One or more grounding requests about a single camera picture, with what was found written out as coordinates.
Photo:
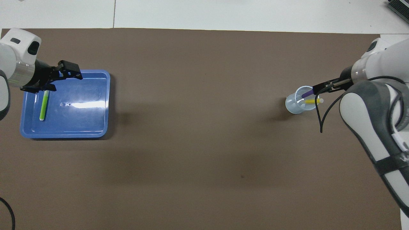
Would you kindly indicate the brown table mat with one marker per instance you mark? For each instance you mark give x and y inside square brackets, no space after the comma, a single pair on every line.
[204,159]

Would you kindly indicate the green pen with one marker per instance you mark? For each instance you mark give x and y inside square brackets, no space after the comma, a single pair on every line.
[43,107]

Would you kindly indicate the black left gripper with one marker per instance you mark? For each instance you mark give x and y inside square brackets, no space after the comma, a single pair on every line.
[40,76]

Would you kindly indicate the purple pen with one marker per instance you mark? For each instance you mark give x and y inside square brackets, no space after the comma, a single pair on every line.
[307,94]

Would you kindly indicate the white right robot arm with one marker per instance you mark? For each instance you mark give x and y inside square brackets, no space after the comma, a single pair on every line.
[370,118]

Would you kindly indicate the translucent plastic cup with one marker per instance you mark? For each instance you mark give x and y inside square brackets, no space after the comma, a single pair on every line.
[292,107]

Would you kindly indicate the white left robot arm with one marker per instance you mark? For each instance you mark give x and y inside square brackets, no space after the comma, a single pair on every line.
[12,57]

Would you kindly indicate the yellow pen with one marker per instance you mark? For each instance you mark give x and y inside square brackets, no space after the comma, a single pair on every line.
[311,101]

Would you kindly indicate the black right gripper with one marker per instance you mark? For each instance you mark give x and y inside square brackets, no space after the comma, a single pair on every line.
[346,76]

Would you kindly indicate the dark grey device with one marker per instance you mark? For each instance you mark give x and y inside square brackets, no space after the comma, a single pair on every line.
[401,8]

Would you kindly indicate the blue plastic tray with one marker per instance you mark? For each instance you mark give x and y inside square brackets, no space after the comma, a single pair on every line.
[86,121]

